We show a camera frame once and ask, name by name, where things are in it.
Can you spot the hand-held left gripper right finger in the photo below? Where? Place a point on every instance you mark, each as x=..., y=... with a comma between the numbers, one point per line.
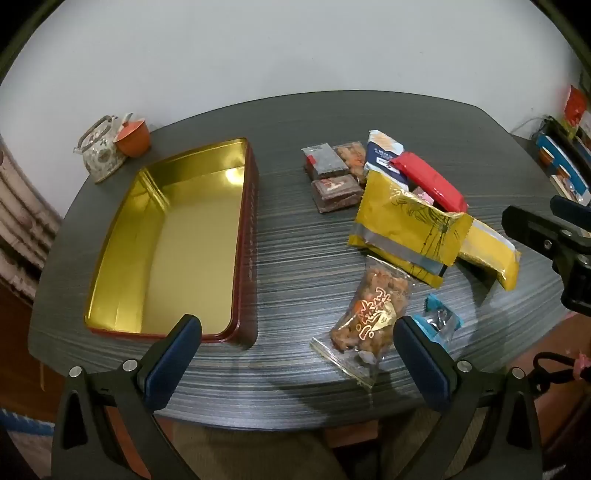
x=418, y=360

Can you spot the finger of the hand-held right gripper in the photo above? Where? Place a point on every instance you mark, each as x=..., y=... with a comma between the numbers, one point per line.
x=531, y=228
x=570, y=210

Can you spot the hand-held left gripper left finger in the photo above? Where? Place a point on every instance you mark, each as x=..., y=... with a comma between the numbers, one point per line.
x=168, y=364

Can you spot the yellow snack packet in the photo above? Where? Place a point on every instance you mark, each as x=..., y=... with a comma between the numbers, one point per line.
x=489, y=251

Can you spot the clear fried twist snack packet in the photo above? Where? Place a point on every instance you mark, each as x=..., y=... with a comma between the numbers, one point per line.
x=351, y=157
x=369, y=314

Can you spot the red snack packet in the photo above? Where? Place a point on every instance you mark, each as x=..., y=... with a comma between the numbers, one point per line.
x=429, y=180

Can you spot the red and gold tin box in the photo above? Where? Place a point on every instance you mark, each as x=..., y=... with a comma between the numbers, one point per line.
x=184, y=230

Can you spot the small blue candy packet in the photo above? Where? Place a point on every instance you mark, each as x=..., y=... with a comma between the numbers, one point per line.
x=438, y=318

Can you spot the black storage rack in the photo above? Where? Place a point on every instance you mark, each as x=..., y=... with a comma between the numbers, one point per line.
x=565, y=157

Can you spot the blue and white box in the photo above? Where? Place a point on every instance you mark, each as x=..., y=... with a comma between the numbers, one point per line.
x=553, y=157

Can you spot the orange-red packet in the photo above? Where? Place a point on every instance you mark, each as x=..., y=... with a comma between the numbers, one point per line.
x=576, y=106

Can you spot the blue and white cracker packet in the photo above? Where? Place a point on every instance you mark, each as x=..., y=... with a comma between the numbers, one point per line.
x=383, y=154

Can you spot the patterned ceramic teapot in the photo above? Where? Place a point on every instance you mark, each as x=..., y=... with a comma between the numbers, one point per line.
x=99, y=157

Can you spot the orange ceramic cup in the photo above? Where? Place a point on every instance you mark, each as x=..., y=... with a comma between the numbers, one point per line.
x=134, y=138

